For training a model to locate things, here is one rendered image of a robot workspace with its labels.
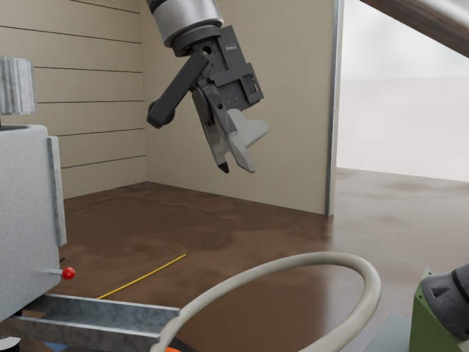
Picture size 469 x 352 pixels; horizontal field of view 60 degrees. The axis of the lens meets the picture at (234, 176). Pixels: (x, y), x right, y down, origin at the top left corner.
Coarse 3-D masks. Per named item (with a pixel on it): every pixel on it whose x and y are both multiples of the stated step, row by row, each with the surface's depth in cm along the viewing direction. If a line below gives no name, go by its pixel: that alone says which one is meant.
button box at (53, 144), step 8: (48, 136) 102; (56, 136) 102; (48, 144) 101; (56, 144) 102; (56, 152) 102; (56, 160) 102; (56, 168) 102; (56, 176) 103; (56, 184) 103; (56, 192) 103; (56, 200) 103; (56, 208) 104; (56, 216) 104; (64, 216) 107; (56, 224) 105; (64, 224) 107; (56, 232) 105; (64, 232) 107; (64, 240) 107
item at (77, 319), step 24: (48, 312) 104; (72, 312) 102; (96, 312) 100; (120, 312) 99; (144, 312) 97; (168, 312) 95; (24, 336) 93; (48, 336) 91; (72, 336) 90; (96, 336) 88; (120, 336) 86; (144, 336) 85
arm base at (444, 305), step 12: (432, 276) 119; (444, 276) 116; (456, 276) 112; (432, 288) 114; (444, 288) 112; (456, 288) 110; (432, 300) 112; (444, 300) 110; (456, 300) 109; (468, 300) 107; (444, 312) 110; (456, 312) 108; (468, 312) 108; (444, 324) 110; (456, 324) 109; (468, 324) 108; (456, 336) 110; (468, 336) 110
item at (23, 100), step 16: (0, 64) 83; (16, 64) 86; (32, 64) 92; (0, 80) 83; (16, 80) 86; (32, 80) 92; (0, 96) 84; (16, 96) 86; (32, 96) 91; (0, 112) 84; (16, 112) 87; (32, 112) 93
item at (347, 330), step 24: (264, 264) 106; (288, 264) 103; (312, 264) 100; (336, 264) 93; (360, 264) 83; (216, 288) 103; (192, 312) 98; (360, 312) 66; (168, 336) 88; (336, 336) 62
